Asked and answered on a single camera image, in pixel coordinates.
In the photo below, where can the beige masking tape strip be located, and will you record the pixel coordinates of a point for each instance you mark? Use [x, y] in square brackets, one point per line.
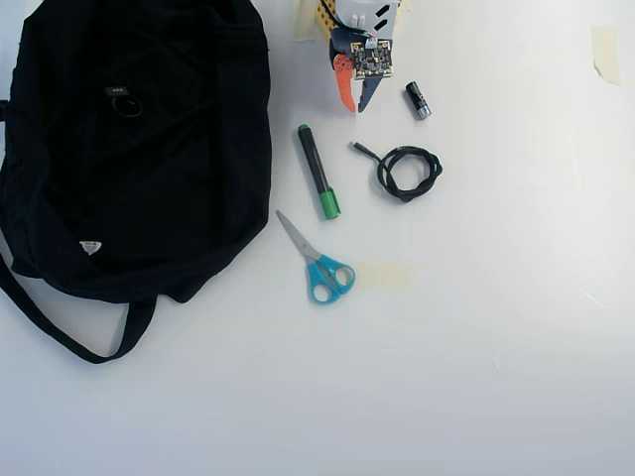
[302, 22]
[406, 5]
[387, 276]
[606, 54]

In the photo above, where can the small black cylinder flashlight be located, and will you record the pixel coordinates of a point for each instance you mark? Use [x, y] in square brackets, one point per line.
[418, 100]

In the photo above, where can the black fabric bag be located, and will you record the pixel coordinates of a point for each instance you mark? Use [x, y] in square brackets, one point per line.
[139, 173]

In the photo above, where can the black marker with green cap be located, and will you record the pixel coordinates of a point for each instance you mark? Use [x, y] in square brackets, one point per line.
[315, 168]

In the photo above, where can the camera circuit board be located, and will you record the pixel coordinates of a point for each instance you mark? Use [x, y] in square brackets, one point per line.
[373, 59]

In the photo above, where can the grey-blue gripper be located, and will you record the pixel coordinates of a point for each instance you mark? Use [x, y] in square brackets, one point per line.
[344, 74]

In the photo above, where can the white grey teal robot arm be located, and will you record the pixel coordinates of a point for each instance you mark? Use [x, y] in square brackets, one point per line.
[364, 12]

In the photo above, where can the black bike light red lens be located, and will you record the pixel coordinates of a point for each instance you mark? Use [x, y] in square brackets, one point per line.
[116, 90]

